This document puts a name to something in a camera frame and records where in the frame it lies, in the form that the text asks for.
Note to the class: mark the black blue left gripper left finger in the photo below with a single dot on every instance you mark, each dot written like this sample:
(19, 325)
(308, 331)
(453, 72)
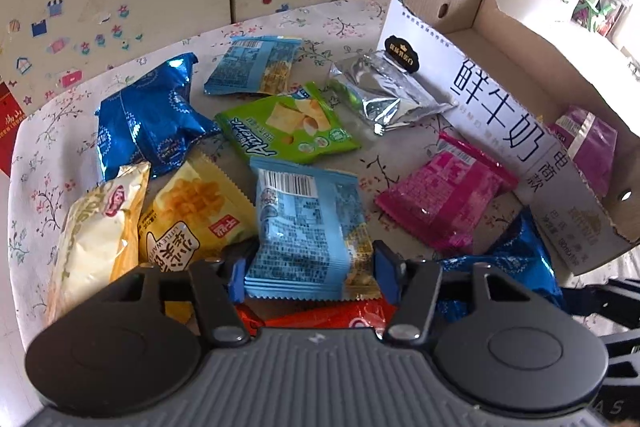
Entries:
(218, 289)

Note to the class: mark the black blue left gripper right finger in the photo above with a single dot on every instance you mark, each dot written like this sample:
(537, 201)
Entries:
(412, 286)

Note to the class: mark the yellow waffle snack packet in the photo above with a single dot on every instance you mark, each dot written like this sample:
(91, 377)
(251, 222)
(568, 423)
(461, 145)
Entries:
(198, 212)

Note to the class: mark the pink snack packet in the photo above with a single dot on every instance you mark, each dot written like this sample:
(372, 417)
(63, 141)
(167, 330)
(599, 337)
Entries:
(442, 202)

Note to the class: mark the light blue barcode snack packet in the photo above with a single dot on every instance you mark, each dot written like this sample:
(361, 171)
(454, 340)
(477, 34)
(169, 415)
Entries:
(314, 242)

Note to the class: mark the dark blue foil snack packet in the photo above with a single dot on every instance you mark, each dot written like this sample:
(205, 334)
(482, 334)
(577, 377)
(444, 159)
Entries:
(152, 120)

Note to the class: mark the red snack packet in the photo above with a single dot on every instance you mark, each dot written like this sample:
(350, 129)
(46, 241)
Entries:
(370, 314)

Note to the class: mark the cream bread snack packet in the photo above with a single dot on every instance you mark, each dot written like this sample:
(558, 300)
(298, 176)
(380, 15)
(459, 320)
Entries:
(99, 242)

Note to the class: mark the purple snack packet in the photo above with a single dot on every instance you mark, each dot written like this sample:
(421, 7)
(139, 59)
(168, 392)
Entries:
(591, 143)

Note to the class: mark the green cracker snack packet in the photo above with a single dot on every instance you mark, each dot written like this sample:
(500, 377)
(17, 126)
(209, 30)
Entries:
(298, 127)

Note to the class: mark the silver foil snack packet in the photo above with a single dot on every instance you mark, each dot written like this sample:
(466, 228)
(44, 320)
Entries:
(382, 93)

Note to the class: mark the floral tablecloth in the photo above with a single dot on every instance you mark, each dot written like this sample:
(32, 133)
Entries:
(56, 159)

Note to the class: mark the cardboard milk box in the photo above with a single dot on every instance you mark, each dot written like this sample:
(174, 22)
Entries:
(509, 84)

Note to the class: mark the light blue cracker packet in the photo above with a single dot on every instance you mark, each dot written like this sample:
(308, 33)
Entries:
(254, 65)

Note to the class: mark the red gift box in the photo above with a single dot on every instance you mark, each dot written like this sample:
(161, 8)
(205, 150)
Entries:
(11, 116)

